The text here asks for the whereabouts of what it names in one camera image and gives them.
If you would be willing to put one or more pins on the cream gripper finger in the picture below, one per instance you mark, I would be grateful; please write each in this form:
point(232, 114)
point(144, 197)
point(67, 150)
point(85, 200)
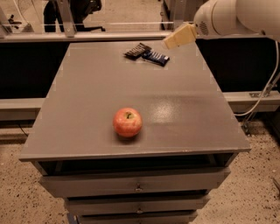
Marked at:
point(183, 35)

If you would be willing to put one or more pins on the blue rxbar blueberry bar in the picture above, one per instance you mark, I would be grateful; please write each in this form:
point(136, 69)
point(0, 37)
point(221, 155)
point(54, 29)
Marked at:
point(155, 57)

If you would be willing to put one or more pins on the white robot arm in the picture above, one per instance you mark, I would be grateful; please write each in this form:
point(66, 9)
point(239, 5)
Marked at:
point(219, 18)

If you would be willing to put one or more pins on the black rxbar chocolate bar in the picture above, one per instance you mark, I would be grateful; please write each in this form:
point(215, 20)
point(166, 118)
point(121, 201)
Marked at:
point(137, 51)

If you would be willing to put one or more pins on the grey metal railing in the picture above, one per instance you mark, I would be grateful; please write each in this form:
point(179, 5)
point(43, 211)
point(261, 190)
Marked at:
point(22, 21)

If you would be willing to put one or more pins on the grey drawer cabinet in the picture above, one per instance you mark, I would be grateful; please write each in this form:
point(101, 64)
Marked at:
point(131, 142)

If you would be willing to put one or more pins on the red apple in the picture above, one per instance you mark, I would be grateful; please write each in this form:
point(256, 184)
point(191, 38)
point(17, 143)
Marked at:
point(127, 122)

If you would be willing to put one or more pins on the black office chair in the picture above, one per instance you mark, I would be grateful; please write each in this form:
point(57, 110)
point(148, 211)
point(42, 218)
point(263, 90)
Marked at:
point(80, 9)

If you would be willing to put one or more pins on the middle grey drawer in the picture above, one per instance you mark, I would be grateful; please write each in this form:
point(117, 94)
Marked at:
point(136, 205)

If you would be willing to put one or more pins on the grey drawer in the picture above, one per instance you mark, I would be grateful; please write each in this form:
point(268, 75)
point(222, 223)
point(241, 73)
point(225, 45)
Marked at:
point(134, 182)
point(179, 217)
point(136, 205)

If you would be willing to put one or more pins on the bottom grey drawer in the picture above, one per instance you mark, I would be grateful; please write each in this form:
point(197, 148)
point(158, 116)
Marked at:
point(179, 217)

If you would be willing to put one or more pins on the top grey drawer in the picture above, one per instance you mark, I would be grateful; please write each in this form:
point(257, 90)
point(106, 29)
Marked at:
point(134, 182)

